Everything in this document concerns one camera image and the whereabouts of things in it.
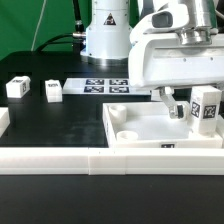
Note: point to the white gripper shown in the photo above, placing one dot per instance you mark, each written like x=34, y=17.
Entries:
x=176, y=45

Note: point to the white square tabletop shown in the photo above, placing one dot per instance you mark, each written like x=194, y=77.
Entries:
x=148, y=125

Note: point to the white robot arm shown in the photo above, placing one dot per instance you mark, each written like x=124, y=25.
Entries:
x=108, y=35

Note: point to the white left fence piece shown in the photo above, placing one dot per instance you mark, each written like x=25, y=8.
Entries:
x=4, y=119

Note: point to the white marker base plate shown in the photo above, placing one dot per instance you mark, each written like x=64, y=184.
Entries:
x=101, y=86

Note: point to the white front fence rail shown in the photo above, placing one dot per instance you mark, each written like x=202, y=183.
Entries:
x=108, y=161

